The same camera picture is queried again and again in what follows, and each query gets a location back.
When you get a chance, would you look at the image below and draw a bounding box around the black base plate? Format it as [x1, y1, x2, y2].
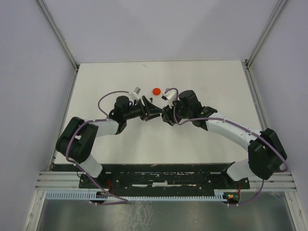
[78, 164, 251, 196]

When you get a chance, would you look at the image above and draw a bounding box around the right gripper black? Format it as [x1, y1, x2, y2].
[162, 97, 192, 126]

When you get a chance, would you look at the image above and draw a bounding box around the orange charging case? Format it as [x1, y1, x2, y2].
[152, 88, 161, 96]

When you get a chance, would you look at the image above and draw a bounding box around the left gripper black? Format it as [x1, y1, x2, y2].
[124, 95, 162, 121]

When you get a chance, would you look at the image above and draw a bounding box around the right aluminium frame post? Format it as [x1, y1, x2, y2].
[244, 0, 289, 69]

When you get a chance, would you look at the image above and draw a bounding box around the white slotted cable duct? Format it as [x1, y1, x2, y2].
[45, 190, 229, 201]

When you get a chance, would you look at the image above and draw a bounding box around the aluminium front rail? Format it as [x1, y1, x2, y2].
[36, 171, 297, 192]

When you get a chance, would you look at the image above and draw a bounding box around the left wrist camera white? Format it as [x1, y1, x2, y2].
[129, 87, 141, 101]

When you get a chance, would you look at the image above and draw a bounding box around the left aluminium frame post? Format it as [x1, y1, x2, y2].
[36, 0, 80, 70]

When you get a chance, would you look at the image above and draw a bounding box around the aluminium frame post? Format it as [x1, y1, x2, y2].
[244, 0, 289, 69]
[36, 0, 80, 70]

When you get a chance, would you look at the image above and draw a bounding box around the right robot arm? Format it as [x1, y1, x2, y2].
[162, 88, 288, 188]

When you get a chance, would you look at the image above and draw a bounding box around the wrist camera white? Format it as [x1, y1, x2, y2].
[161, 88, 179, 107]
[129, 87, 141, 101]

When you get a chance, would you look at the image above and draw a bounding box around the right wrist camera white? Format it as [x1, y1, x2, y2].
[161, 88, 179, 107]

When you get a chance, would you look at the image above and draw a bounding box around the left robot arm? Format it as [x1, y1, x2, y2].
[56, 96, 162, 188]

